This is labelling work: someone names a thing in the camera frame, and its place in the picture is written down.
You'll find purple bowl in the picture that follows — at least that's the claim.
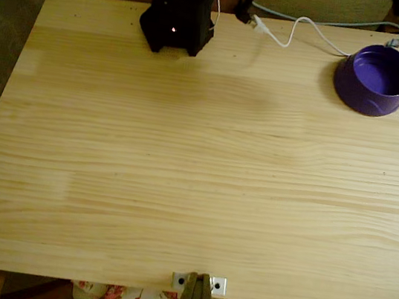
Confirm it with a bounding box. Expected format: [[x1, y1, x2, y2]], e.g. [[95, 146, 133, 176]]
[[328, 37, 399, 121]]

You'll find dark brown wooden brace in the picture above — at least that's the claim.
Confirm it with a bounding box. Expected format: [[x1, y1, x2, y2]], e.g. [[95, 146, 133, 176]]
[[0, 270, 75, 299]]

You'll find light blue cable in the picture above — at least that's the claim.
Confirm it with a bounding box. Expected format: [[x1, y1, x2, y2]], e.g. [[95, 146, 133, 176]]
[[205, 0, 399, 37]]

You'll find white USB cable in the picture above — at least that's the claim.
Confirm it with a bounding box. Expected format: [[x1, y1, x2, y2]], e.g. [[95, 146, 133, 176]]
[[248, 9, 356, 59]]

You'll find black USB cable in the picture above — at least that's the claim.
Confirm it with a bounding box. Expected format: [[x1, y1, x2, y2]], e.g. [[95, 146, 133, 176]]
[[235, 0, 268, 28]]

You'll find silver metal bracket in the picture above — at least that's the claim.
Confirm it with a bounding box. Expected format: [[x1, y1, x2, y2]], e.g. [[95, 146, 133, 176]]
[[169, 270, 229, 298]]

